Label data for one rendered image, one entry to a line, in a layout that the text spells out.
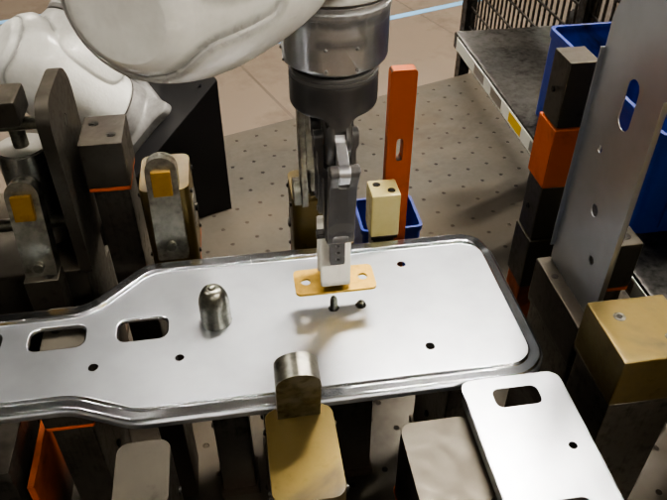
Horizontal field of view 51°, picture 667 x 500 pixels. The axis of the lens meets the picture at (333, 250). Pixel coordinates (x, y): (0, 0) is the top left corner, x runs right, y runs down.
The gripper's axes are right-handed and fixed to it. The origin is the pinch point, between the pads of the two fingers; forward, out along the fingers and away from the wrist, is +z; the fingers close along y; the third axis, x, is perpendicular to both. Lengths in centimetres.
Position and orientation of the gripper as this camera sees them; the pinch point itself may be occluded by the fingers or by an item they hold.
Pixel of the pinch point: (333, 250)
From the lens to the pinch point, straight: 69.9
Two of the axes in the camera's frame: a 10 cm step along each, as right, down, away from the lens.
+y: 1.5, 6.3, -7.6
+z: 0.0, 7.7, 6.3
